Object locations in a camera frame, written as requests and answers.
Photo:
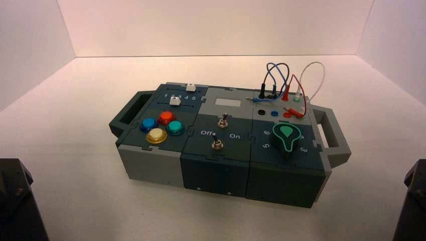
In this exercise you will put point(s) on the red banana socket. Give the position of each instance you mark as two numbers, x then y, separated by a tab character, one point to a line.
286	115

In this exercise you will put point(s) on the blue round push button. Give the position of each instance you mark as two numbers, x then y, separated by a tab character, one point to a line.
148	124

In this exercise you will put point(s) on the green banana socket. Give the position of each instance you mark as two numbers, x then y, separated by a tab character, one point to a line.
297	98

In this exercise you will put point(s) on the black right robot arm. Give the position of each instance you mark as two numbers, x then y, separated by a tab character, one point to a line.
414	206

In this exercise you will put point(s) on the yellow round push button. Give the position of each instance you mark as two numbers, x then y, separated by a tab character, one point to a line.
156	135

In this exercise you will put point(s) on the metal toggle switch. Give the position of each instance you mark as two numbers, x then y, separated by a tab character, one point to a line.
217	143
223	121

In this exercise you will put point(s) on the red round push button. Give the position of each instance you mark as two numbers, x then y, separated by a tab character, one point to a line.
166	117

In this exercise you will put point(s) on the black and green rotary knob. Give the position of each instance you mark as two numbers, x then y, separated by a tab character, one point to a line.
286	136

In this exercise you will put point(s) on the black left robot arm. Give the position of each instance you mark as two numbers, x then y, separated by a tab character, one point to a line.
16	206

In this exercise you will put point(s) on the grey and teal control box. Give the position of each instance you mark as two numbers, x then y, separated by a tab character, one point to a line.
213	166

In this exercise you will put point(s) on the blue banana socket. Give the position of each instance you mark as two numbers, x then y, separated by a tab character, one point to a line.
274	113

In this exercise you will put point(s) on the white slider knob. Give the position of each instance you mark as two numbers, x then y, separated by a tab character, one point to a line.
174	101
190	87

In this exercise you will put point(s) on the black banana socket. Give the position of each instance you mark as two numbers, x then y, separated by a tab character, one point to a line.
262	112

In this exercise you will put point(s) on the grey rectangular display window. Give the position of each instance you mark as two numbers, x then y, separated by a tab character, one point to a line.
228	102

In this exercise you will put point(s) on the teal round push button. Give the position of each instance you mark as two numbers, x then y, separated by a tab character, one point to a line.
175	127

